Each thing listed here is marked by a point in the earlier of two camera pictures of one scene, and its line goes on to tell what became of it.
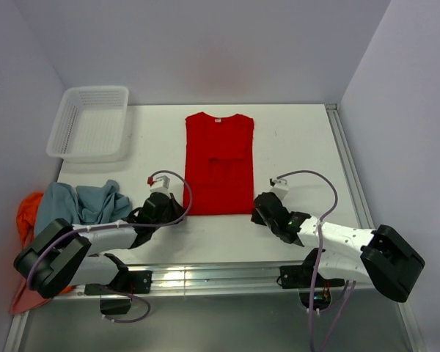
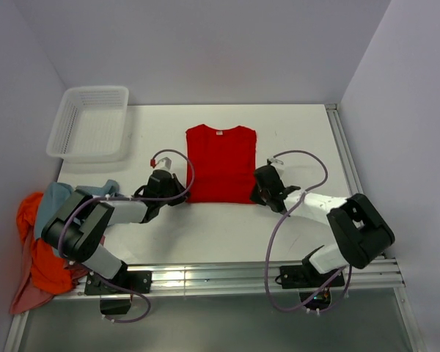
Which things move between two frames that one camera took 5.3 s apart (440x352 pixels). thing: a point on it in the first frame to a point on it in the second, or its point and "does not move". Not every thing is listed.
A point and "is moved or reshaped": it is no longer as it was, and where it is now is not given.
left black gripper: (178, 210) to (176, 183)
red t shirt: (218, 164) is moved or reshaped
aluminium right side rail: (350, 168) does not move
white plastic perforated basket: (89, 123) does not move
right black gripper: (257, 218) to (256, 198)
